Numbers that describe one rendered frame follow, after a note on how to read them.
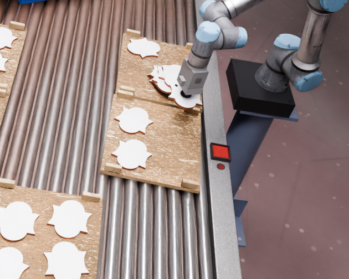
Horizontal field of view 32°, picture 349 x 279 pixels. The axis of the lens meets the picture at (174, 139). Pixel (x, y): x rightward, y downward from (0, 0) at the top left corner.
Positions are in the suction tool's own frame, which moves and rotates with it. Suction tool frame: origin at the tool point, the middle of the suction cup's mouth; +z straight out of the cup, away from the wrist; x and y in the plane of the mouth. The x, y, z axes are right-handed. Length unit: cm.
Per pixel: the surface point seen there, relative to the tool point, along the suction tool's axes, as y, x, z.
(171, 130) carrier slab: 5.8, -4.9, 11.4
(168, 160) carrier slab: 19.9, -12.1, 11.4
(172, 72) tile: -20.6, 5.4, 6.1
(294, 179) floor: -29, 121, 105
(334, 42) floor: -158, 242, 105
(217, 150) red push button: 18.0, 9.4, 12.0
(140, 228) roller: 45, -32, 14
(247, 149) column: -8, 50, 45
